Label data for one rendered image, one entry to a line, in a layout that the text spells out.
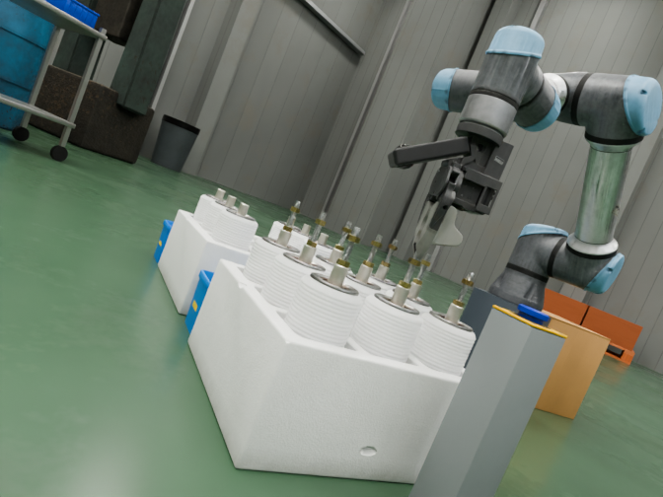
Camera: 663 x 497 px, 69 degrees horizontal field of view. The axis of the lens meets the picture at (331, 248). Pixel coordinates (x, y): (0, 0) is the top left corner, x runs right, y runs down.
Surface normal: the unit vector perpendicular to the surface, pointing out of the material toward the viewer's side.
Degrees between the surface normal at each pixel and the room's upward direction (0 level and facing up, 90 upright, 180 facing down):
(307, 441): 90
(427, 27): 90
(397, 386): 90
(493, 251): 90
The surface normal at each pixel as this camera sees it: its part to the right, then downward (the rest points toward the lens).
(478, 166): 0.07, 0.11
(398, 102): -0.58, -0.17
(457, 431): -0.83, -0.30
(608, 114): -0.75, 0.40
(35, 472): 0.38, -0.92
